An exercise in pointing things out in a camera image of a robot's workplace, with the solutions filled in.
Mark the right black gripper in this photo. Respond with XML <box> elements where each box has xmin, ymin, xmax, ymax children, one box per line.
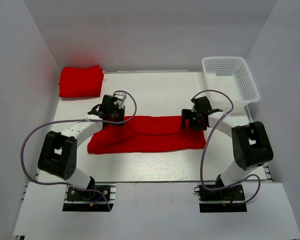
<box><xmin>181</xmin><ymin>109</ymin><xmax>208</xmax><ymax>131</ymax></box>

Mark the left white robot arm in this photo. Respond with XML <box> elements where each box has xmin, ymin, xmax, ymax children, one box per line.
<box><xmin>38</xmin><ymin>92</ymin><xmax>127</xmax><ymax>200</ymax></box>

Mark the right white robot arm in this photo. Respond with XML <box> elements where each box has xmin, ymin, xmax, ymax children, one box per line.
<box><xmin>181</xmin><ymin>96</ymin><xmax>274</xmax><ymax>200</ymax></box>

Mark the folded red t-shirt stack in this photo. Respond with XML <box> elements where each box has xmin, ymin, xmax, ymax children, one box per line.
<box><xmin>58</xmin><ymin>65</ymin><xmax>104</xmax><ymax>98</ymax></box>

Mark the white plastic basket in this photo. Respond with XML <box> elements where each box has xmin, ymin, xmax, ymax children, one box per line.
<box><xmin>201</xmin><ymin>56</ymin><xmax>260</xmax><ymax>109</ymax></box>

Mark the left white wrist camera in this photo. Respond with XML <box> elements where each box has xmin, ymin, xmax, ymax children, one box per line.
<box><xmin>113</xmin><ymin>92</ymin><xmax>127</xmax><ymax>109</ymax></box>

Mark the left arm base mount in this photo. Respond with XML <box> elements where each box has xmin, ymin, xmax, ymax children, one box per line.
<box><xmin>62</xmin><ymin>183</ymin><xmax>116</xmax><ymax>212</ymax></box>

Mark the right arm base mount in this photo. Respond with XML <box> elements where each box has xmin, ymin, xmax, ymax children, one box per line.
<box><xmin>193</xmin><ymin>185</ymin><xmax>247</xmax><ymax>213</ymax></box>

